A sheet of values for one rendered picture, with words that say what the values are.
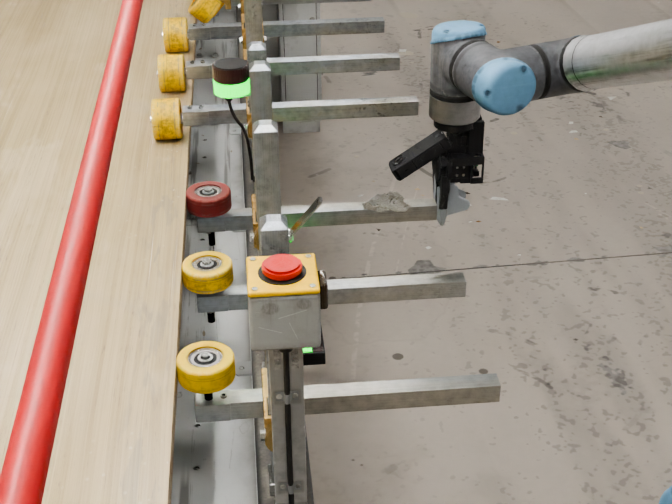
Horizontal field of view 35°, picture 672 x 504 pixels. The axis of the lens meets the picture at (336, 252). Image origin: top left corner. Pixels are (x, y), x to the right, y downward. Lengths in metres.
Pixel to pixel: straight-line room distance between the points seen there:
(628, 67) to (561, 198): 2.29
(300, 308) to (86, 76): 1.52
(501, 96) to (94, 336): 0.72
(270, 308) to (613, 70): 0.79
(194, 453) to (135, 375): 0.33
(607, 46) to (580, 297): 1.75
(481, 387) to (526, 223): 2.19
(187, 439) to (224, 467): 0.10
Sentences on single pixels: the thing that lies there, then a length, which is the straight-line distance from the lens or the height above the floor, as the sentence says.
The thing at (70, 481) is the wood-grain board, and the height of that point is 0.90.
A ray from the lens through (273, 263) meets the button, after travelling 1.04.
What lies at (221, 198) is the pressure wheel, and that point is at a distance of 1.87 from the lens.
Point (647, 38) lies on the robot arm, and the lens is 1.58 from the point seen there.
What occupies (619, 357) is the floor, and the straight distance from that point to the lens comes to 3.09.
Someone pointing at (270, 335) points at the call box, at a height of 1.17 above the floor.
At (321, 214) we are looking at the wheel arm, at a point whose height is 0.86.
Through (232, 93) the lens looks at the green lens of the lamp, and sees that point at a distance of 1.75.
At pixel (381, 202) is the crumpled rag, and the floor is 0.87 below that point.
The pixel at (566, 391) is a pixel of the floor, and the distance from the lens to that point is 2.93.
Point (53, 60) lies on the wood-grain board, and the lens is 2.60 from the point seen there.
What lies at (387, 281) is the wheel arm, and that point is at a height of 0.85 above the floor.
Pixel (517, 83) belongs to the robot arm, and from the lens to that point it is 1.70.
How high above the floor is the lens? 1.77
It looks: 31 degrees down
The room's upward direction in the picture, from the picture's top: straight up
